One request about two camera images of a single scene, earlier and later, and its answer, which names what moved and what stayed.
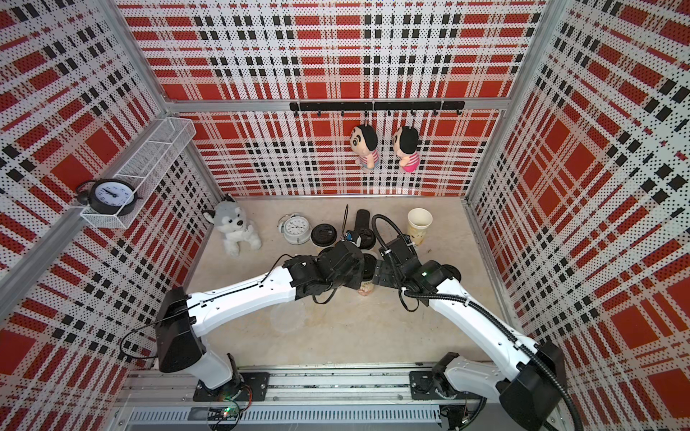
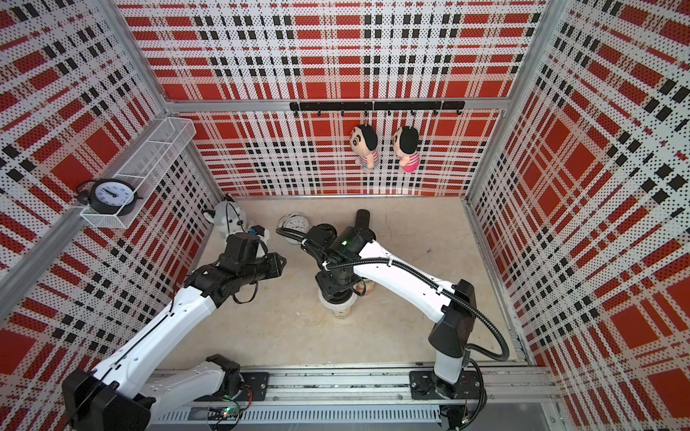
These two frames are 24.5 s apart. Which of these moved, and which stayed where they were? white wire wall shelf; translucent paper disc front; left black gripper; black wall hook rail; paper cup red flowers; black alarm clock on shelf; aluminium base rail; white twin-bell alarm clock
Moved: left black gripper; translucent paper disc front
Stayed: black alarm clock on shelf; aluminium base rail; white twin-bell alarm clock; paper cup red flowers; white wire wall shelf; black wall hook rail
